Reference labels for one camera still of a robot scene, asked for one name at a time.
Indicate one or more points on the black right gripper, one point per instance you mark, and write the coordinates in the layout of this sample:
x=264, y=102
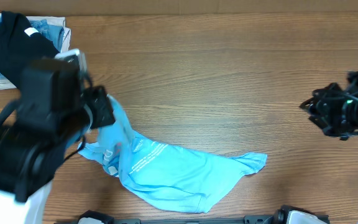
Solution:
x=317, y=106

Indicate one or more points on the folded white cloth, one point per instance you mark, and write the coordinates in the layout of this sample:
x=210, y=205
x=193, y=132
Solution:
x=58, y=21

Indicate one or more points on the folded black shirt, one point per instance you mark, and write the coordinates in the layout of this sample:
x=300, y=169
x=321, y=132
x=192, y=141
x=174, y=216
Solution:
x=19, y=45

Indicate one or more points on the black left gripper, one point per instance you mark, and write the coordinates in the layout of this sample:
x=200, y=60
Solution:
x=97, y=97

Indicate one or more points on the light blue t-shirt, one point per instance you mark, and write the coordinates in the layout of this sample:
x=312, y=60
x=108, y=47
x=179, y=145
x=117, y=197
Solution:
x=168, y=177

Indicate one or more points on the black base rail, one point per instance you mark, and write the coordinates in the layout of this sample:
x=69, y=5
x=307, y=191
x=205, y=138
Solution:
x=247, y=219

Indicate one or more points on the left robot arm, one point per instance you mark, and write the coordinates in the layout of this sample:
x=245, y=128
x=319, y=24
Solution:
x=29, y=160

